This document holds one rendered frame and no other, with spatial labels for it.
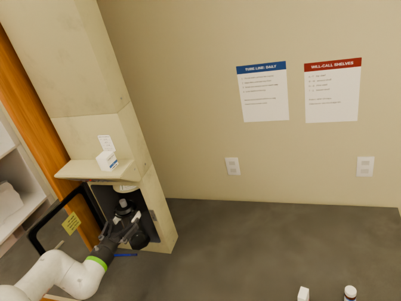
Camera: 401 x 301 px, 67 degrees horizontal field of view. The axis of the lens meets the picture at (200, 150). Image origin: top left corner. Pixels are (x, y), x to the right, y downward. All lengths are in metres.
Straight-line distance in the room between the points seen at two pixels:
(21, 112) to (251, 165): 1.07
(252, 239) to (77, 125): 0.94
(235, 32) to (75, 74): 0.65
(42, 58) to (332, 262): 1.38
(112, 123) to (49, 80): 0.27
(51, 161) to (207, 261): 0.82
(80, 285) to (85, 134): 0.56
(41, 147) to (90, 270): 0.53
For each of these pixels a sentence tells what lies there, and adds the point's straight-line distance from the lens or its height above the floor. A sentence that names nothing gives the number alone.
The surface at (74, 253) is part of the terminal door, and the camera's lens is 1.52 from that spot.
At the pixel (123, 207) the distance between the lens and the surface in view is 1.42.
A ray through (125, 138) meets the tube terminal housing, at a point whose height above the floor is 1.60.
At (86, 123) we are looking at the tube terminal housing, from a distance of 1.25.
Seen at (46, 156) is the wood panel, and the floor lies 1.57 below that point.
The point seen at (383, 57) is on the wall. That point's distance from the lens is 1.38.
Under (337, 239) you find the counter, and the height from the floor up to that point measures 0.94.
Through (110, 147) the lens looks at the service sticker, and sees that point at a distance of 1.25.
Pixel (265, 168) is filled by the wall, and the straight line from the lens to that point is 1.61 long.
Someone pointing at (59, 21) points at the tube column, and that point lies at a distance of 1.13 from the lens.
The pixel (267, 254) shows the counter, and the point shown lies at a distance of 1.48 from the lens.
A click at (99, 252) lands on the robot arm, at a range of 1.30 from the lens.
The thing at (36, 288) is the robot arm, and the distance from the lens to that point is 1.14.
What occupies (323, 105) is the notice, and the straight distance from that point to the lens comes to 1.42.
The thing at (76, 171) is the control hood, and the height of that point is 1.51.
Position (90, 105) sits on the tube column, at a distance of 1.19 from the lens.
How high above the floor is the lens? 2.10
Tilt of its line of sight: 31 degrees down
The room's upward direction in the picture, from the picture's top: 14 degrees counter-clockwise
